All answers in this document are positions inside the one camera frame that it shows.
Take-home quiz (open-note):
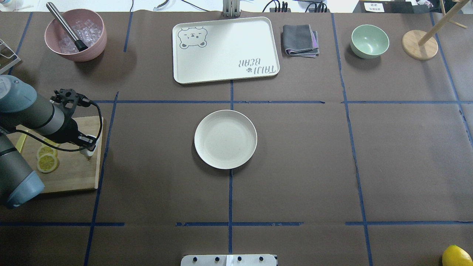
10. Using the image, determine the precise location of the yellow lemon right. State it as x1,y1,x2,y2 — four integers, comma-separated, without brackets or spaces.
442,245,473,266

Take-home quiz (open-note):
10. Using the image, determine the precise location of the black box white label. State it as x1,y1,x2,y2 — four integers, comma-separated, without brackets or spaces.
353,0,414,14

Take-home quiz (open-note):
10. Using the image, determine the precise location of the white wire cup rack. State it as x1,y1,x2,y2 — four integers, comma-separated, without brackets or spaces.
0,39,21,75

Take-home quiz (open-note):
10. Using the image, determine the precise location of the pink bowl with ice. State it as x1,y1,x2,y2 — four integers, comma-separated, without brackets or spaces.
44,9,108,62

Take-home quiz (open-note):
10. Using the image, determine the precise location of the mint green bowl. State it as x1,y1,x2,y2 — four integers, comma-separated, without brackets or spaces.
350,25,390,59

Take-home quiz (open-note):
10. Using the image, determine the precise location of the wooden mug stand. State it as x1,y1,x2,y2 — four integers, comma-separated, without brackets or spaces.
401,0,468,61

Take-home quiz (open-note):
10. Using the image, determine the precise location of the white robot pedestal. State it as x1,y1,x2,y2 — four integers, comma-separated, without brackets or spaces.
180,254,278,266

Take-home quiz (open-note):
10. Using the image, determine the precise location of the yellow plastic knife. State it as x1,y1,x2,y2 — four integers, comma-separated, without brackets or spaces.
15,133,28,154

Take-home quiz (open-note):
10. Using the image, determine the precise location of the bamboo cutting board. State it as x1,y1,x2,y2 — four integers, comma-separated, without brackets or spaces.
20,116,103,194

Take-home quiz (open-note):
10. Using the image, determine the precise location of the folded grey cloth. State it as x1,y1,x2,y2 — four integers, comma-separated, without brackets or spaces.
282,25,320,58

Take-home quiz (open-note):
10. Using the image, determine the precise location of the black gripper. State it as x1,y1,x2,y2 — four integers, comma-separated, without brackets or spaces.
61,118,98,149

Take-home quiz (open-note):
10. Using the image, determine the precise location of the white bun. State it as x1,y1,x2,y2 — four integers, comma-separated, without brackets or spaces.
79,146,97,158

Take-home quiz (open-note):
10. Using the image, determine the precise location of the lemon slice middle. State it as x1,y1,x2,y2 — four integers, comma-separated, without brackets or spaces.
37,145,57,160

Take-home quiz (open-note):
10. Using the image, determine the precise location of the white round plate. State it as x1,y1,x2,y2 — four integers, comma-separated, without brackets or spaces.
194,110,258,170

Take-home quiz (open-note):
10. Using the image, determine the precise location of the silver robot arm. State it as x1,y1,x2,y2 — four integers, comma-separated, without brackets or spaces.
0,75,103,209

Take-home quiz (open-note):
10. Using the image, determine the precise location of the cream bear tray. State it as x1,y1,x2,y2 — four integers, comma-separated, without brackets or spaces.
172,17,280,84

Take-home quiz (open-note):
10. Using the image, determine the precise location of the aluminium frame post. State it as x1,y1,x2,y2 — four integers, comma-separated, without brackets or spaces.
222,0,241,17

